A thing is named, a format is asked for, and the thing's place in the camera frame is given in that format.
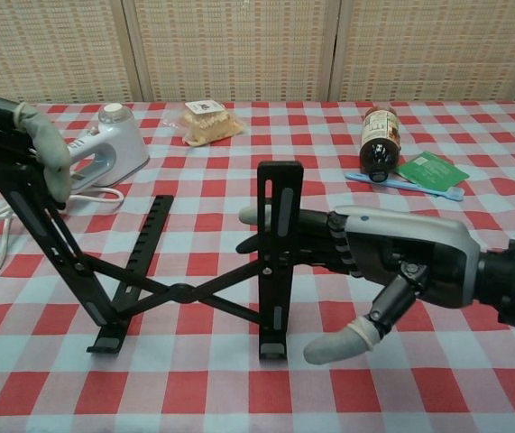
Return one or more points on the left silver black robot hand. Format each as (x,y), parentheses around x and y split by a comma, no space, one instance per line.
(45,140)

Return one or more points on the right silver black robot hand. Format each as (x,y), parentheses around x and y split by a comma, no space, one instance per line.
(410,252)

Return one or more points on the black folding laptop stand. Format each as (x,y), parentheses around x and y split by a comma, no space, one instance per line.
(182,293)

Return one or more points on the red white checkered tablecloth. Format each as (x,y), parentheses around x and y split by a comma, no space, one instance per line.
(374,397)

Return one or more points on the white handheld steam iron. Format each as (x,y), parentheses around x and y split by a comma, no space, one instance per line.
(122,144)

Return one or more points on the green paper packet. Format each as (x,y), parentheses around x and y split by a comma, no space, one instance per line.
(433,173)

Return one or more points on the light blue toothbrush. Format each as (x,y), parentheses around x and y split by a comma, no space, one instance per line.
(356,176)

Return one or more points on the woven bamboo screen panel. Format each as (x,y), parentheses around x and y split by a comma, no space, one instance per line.
(239,45)
(36,45)
(433,45)

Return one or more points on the brown bottle with label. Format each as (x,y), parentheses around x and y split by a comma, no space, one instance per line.
(379,153)

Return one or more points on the clear bag of snacks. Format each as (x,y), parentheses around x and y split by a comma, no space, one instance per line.
(212,124)

